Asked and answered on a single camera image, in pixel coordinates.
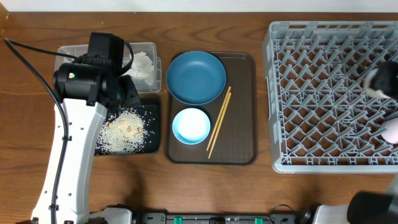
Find white napkin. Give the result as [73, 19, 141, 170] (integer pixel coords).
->
[125, 52, 154, 86]

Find leftover rice pile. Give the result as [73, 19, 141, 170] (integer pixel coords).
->
[95, 107, 156, 155]

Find pink cup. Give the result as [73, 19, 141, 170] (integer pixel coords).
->
[381, 118, 398, 144]

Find dark blue plate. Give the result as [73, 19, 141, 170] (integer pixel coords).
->
[166, 51, 227, 105]

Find light blue bowl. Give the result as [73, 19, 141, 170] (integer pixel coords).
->
[172, 108, 211, 145]

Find wooden chopstick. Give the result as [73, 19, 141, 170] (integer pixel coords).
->
[208, 93, 231, 159]
[206, 86, 231, 151]

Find white paper cup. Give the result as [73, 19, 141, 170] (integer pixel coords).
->
[363, 68, 390, 99]

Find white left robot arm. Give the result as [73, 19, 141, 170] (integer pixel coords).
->
[28, 63, 138, 224]

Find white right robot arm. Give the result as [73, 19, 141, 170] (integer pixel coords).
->
[300, 60, 397, 224]

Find black food waste tray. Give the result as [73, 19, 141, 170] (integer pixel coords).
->
[93, 97, 162, 156]

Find clear plastic waste bin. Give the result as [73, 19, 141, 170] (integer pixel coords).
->
[55, 42, 162, 93]

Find grey dishwasher rack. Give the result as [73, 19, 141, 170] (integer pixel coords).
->
[262, 21, 397, 174]

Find brown serving tray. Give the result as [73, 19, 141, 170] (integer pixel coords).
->
[165, 52, 258, 166]

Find black rail at table edge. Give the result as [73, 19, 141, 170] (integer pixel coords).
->
[136, 213, 297, 224]

